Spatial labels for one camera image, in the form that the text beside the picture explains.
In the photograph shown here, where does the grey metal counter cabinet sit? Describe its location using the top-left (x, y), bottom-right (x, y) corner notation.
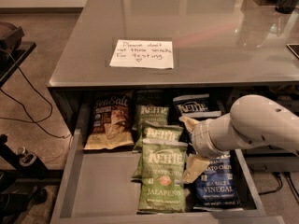
top-left (49, 0), bottom-right (299, 130)

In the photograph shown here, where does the front green jalapeno chip bag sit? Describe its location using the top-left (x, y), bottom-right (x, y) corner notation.
top-left (138, 139), bottom-right (188, 213)

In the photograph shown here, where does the black cable on floor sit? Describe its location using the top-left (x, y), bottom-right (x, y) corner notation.
top-left (0, 51), bottom-right (72, 140)

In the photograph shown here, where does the white handwritten paper note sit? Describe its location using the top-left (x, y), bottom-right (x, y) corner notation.
top-left (109, 39), bottom-right (174, 69)

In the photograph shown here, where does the black equipment stand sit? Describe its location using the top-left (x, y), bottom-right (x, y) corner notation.
top-left (0, 21), bottom-right (50, 224)

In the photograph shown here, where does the brown sea salt chip bag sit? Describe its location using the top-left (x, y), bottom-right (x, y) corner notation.
top-left (84, 91), bottom-right (134, 150)

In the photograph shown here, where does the blue vinegar chip bag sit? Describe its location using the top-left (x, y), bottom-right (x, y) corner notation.
top-left (185, 128), bottom-right (192, 143)
top-left (185, 154), bottom-right (240, 211)
top-left (173, 93), bottom-right (221, 119)

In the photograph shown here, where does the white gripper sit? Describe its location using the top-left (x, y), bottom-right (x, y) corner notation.
top-left (179, 116), bottom-right (219, 184)

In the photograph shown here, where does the rear green jalapeno chip bag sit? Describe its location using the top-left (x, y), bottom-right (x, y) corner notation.
top-left (133, 105), bottom-right (169, 152)

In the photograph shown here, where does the rear blue vinegar chip bag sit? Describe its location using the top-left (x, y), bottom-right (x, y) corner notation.
top-left (173, 93), bottom-right (221, 119)

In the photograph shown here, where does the middle green jalapeno chip bag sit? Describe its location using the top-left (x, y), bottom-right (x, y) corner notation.
top-left (131, 120), bottom-right (185, 182)

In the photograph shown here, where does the green jalapeno chip bag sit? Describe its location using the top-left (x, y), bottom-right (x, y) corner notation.
top-left (133, 105), bottom-right (169, 152)
top-left (131, 120), bottom-right (185, 182)
top-left (138, 139), bottom-right (188, 213)

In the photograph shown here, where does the middle blue vinegar chip bag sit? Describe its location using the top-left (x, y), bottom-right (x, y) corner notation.
top-left (185, 128), bottom-right (192, 143)

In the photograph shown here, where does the front blue vinegar chip bag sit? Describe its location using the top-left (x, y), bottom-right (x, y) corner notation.
top-left (185, 154), bottom-right (240, 211)

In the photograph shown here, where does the dark phone on counter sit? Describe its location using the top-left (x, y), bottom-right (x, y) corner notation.
top-left (287, 44), bottom-right (299, 59)

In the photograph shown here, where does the open grey top drawer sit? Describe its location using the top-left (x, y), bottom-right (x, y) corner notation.
top-left (50, 96), bottom-right (285, 224)

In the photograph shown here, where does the black power cables right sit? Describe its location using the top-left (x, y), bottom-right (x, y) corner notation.
top-left (258, 171), bottom-right (299, 203)

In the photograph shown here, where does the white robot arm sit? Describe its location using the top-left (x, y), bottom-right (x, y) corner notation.
top-left (179, 94), bottom-right (299, 184)

